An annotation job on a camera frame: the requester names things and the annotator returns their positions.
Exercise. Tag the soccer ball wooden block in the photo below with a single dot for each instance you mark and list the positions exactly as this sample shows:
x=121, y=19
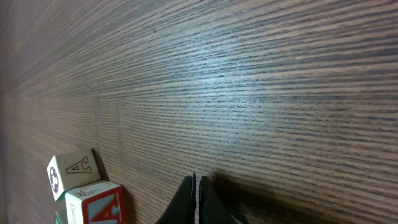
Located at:
x=70, y=170

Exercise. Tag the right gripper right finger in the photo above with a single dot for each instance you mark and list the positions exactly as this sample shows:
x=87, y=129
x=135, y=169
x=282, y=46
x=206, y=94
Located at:
x=217, y=205

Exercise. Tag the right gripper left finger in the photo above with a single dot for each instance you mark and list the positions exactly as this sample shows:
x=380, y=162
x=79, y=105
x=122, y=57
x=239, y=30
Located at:
x=181, y=209

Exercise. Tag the wooden block red sides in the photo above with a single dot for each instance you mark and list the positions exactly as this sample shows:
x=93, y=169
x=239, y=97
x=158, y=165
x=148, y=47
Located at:
x=101, y=202

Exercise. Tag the green letter A block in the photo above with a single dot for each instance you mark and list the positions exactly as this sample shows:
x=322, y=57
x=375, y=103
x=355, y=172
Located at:
x=61, y=217

